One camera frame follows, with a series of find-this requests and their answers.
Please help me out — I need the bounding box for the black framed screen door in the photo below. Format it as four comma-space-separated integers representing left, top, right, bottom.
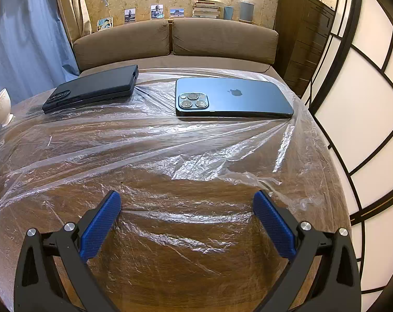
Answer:
301, 0, 393, 312

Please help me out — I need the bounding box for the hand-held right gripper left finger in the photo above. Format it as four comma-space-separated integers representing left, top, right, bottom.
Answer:
14, 190, 122, 312

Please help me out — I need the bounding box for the brown sofa back cushion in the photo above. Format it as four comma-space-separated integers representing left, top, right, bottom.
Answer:
73, 19, 170, 70
172, 18, 279, 66

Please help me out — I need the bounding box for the dark wooden cabinet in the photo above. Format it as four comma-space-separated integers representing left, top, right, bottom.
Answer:
274, 0, 336, 98

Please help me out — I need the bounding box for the beige curtain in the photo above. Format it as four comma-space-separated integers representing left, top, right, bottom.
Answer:
55, 0, 93, 40

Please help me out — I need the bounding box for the brown sofa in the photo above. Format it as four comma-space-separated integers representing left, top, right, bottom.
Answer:
72, 18, 283, 75

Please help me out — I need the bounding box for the black foldable phone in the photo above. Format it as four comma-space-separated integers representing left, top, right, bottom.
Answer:
42, 64, 139, 114

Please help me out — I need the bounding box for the blue smartphone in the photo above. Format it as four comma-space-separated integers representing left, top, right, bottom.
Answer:
175, 77, 295, 118

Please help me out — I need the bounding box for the blue curtain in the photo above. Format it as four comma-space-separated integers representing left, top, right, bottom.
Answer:
0, 0, 80, 140

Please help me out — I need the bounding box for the clear plastic table cover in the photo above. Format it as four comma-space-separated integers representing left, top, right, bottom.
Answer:
0, 68, 351, 312

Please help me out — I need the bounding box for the stack of books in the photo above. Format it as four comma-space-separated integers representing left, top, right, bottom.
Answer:
193, 0, 225, 19

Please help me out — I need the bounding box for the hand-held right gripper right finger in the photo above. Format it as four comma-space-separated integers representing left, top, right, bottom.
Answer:
252, 189, 362, 312

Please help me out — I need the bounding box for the large grey-blue cylinder container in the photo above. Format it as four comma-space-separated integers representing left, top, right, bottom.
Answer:
239, 1, 254, 23

